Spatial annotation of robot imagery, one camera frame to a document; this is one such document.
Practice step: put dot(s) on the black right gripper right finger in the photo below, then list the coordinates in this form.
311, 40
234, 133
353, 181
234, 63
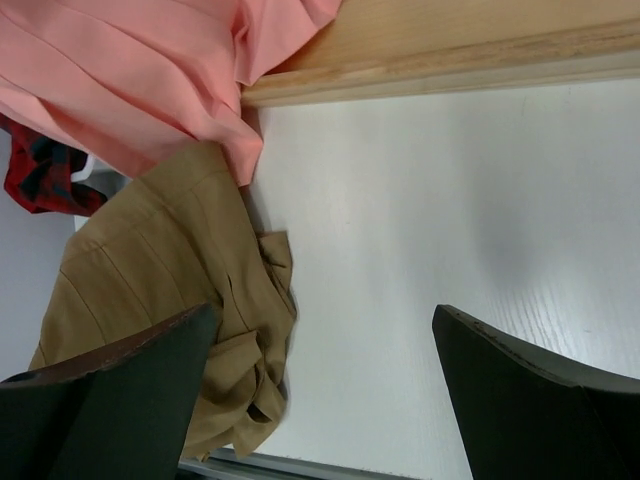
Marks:
525, 412

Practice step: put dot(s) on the red plaid garment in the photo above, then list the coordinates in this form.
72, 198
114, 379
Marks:
39, 174

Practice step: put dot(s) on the tan pleated skirt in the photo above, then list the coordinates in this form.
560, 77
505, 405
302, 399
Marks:
173, 238

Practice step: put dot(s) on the wooden clothes rack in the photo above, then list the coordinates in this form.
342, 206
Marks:
377, 49

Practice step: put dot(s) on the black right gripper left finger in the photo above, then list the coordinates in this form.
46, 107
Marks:
120, 411

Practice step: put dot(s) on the pink pleated skirt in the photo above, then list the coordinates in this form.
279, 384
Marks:
131, 82

